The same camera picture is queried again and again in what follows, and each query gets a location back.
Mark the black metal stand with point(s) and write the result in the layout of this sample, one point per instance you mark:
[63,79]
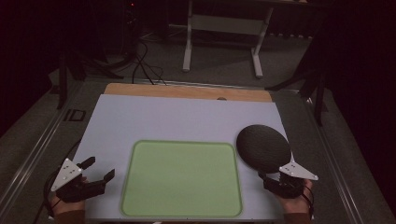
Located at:
[319,93]
[63,81]

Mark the black round plate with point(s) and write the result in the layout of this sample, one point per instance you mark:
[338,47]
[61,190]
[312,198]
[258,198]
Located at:
[263,148]

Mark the person's left hand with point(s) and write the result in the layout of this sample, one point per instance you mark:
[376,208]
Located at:
[67,207]

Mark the person's right hand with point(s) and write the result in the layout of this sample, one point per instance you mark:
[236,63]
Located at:
[295,205]

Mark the white metal table frame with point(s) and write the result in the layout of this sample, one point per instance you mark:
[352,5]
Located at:
[225,25]

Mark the metal floor rail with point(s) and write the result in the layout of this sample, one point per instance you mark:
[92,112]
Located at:
[34,149]
[333,161]

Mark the dark device with red light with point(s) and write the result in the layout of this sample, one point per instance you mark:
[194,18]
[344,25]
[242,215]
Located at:
[131,25]

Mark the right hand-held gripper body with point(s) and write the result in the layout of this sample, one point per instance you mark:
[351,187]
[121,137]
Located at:
[294,171]

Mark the white table mat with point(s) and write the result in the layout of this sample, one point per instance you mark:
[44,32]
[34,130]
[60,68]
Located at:
[186,118]

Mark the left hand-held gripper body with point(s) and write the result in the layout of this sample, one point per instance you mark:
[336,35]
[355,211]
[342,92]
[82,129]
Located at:
[66,173]

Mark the green tray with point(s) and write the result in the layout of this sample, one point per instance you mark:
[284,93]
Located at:
[182,179]

